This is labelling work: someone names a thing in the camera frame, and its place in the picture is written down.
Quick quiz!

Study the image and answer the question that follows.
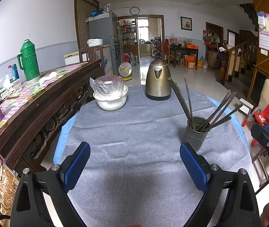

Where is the dark metal chopstick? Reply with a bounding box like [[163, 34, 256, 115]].
[[197, 90, 231, 132], [174, 82, 192, 128], [203, 91, 237, 129], [203, 116, 232, 132], [184, 78, 196, 130], [168, 77, 195, 130], [202, 103, 243, 132]]

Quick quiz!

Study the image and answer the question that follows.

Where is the red plastic child chair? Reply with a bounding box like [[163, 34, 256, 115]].
[[241, 100, 269, 147]]

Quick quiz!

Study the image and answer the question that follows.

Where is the white small step stool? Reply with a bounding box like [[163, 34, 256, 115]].
[[239, 98, 254, 115]]

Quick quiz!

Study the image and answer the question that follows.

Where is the blue table mat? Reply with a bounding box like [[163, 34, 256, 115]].
[[53, 92, 250, 165]]

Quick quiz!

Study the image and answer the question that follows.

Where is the grey metal utensil holder cup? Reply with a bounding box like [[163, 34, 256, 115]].
[[181, 116, 209, 152]]

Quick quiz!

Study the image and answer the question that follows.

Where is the wooden staircase railing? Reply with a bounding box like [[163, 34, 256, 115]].
[[216, 37, 259, 84]]

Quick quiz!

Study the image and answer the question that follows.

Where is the dark carved wooden sideboard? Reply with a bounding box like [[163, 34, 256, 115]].
[[0, 59, 105, 174]]

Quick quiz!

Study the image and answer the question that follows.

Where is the grey table cloth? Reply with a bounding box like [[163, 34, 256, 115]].
[[59, 85, 254, 227]]

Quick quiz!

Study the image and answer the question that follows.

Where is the orange box on table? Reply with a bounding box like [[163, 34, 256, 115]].
[[184, 43, 199, 50]]

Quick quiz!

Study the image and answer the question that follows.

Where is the gold electric kettle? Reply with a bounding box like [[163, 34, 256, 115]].
[[145, 59, 171, 101]]

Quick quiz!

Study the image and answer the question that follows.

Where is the dark wooden dining table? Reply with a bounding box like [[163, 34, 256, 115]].
[[169, 46, 199, 70]]

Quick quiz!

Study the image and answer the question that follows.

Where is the white bowl with plastic bag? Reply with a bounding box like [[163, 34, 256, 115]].
[[89, 75, 128, 111]]

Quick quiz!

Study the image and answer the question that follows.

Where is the green thermos flask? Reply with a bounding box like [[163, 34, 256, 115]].
[[17, 39, 41, 82]]

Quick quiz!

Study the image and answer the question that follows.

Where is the white electric fan heater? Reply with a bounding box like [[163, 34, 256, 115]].
[[119, 62, 132, 81]]

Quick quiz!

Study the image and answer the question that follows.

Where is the wooden chair behind table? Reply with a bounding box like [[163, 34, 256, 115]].
[[78, 45, 105, 75]]

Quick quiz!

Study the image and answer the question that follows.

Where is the grey refrigerator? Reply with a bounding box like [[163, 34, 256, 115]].
[[86, 11, 123, 75]]

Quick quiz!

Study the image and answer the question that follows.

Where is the pink wall calendar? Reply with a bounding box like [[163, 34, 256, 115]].
[[258, 12, 269, 51]]

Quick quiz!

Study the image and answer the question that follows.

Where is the framed wall picture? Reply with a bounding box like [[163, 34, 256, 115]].
[[181, 16, 192, 31]]

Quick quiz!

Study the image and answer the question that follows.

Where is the round wall clock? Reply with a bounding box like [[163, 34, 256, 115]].
[[129, 6, 140, 15]]

